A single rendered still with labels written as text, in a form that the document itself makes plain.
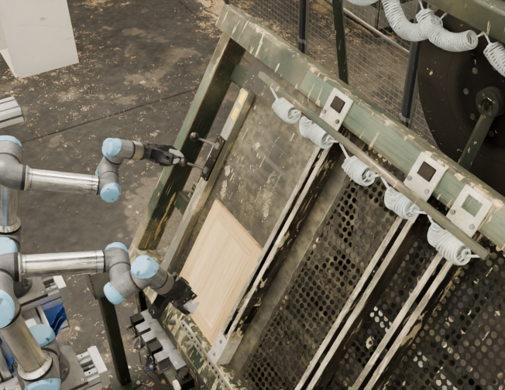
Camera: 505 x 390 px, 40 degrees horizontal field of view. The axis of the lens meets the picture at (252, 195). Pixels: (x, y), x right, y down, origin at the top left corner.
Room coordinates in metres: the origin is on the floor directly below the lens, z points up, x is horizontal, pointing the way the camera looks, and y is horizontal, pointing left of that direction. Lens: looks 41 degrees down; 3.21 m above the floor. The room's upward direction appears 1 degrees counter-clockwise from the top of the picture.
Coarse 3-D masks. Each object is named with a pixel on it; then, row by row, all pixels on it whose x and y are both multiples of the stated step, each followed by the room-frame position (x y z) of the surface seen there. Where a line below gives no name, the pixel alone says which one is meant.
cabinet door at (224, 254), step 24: (216, 216) 2.13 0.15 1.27; (216, 240) 2.06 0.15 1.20; (240, 240) 1.98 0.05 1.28; (192, 264) 2.07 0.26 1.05; (216, 264) 1.99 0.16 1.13; (240, 264) 1.91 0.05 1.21; (192, 288) 2.00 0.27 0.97; (216, 288) 1.92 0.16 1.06; (240, 288) 1.84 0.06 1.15; (216, 312) 1.85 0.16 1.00; (216, 336) 1.77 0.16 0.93
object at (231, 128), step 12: (252, 96) 2.37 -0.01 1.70; (240, 108) 2.34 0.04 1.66; (228, 120) 2.36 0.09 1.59; (240, 120) 2.34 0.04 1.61; (228, 132) 2.32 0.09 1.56; (228, 144) 2.31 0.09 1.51; (216, 168) 2.27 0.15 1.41; (204, 180) 2.26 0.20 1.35; (204, 192) 2.24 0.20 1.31; (192, 204) 2.24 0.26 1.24; (192, 216) 2.21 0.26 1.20; (180, 228) 2.21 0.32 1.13; (192, 228) 2.20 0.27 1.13; (180, 240) 2.17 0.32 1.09; (168, 252) 2.18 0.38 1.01; (180, 252) 2.17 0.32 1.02; (168, 264) 2.14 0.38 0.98
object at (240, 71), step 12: (240, 72) 2.56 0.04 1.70; (240, 84) 2.52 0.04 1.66; (180, 192) 2.43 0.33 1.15; (180, 204) 2.38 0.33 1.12; (396, 216) 1.68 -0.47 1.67; (480, 276) 1.37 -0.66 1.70; (492, 276) 1.36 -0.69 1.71; (504, 276) 1.37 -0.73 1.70; (480, 288) 1.35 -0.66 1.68; (492, 288) 1.34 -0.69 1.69; (504, 288) 1.32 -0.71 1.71; (492, 300) 1.31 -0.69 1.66; (504, 300) 1.30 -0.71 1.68; (468, 312) 1.34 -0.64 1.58; (456, 324) 1.33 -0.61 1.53; (468, 324) 1.33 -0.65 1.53; (312, 336) 1.61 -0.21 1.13; (300, 348) 1.57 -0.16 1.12; (312, 348) 1.54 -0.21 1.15; (336, 384) 1.40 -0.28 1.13; (420, 384) 1.26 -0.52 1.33
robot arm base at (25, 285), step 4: (24, 280) 1.96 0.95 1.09; (28, 280) 1.97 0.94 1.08; (16, 284) 1.93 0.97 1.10; (20, 284) 1.93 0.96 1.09; (24, 284) 1.95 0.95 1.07; (28, 284) 1.96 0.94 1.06; (32, 284) 1.98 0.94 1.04; (16, 288) 1.92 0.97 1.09; (20, 288) 1.93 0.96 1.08; (24, 288) 1.93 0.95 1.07; (28, 288) 1.95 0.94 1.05; (16, 292) 1.91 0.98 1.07; (20, 292) 1.92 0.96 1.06; (24, 292) 1.93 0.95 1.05; (16, 296) 1.91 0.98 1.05; (20, 296) 1.91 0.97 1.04
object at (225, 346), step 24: (336, 120) 1.91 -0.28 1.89; (336, 144) 1.92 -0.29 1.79; (312, 168) 1.91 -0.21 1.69; (312, 192) 1.87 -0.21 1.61; (288, 216) 1.86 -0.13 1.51; (288, 240) 1.82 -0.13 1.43; (264, 264) 1.78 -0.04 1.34; (264, 288) 1.76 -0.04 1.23; (240, 312) 1.72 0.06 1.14; (240, 336) 1.70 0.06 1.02; (216, 360) 1.65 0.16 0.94
